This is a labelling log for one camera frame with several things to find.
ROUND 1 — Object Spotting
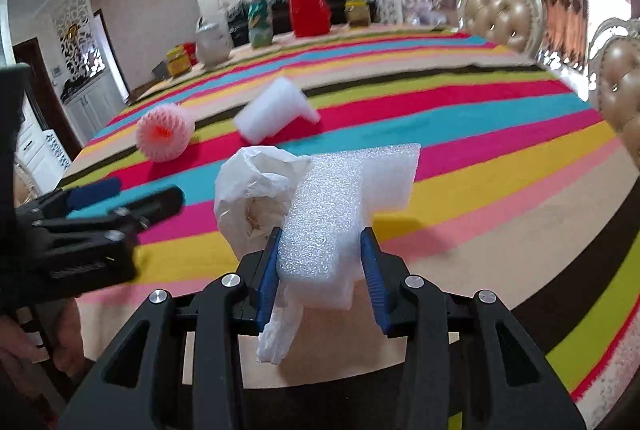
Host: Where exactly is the pink foam fruit net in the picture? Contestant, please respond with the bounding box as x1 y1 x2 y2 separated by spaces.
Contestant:
136 103 195 163

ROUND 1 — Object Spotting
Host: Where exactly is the small yellow lid jar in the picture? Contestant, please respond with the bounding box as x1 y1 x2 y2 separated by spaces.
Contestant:
345 0 371 28

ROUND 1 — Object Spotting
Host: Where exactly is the green snack bag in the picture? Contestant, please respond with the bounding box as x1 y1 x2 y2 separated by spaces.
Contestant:
247 0 273 49

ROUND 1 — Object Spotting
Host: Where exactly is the white cabinet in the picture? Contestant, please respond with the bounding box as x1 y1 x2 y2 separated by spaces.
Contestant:
63 70 125 146

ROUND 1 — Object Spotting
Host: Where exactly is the striped colourful tablecloth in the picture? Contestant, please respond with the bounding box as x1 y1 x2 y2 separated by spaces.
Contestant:
64 26 639 429

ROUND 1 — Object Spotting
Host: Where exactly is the white plastic bag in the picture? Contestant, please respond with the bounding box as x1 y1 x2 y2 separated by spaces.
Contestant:
214 145 311 365

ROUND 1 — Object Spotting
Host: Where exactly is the white foam sheet piece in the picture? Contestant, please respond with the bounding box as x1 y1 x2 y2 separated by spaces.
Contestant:
278 143 421 310

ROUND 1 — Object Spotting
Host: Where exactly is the ornate sofa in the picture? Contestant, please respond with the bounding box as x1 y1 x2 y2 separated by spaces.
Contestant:
401 0 457 27

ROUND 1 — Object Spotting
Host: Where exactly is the small white foam piece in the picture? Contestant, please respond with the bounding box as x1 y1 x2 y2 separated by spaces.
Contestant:
233 77 320 144

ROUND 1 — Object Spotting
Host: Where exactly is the beige tufted chair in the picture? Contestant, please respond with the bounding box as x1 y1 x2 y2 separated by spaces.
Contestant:
588 18 640 166
456 0 547 59

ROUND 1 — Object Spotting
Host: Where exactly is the yellow lidded jar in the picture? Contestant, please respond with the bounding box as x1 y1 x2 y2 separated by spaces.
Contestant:
165 45 192 77

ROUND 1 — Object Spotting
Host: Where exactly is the person left hand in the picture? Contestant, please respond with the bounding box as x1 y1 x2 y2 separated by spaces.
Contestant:
1 298 90 402

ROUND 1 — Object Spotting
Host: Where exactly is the red thermos jug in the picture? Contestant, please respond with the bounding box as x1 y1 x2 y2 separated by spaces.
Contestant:
290 0 331 38

